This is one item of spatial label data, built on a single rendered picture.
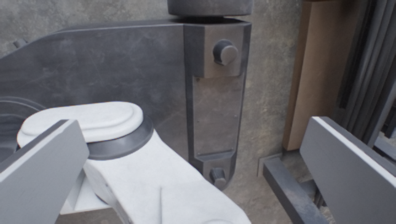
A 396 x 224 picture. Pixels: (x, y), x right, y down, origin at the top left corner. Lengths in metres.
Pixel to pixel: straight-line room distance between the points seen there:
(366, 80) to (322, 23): 0.22
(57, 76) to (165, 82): 0.23
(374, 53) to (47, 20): 0.84
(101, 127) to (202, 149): 0.30
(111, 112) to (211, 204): 0.23
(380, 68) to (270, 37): 0.32
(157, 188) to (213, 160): 0.31
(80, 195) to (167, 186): 0.26
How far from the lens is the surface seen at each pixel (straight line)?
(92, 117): 0.37
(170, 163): 0.32
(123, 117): 0.35
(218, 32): 0.42
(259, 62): 0.73
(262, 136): 0.90
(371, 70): 0.68
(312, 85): 0.84
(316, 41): 0.78
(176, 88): 0.48
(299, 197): 0.90
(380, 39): 0.66
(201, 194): 0.26
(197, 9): 0.43
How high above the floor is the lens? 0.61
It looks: 58 degrees down
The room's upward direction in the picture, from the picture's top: 157 degrees clockwise
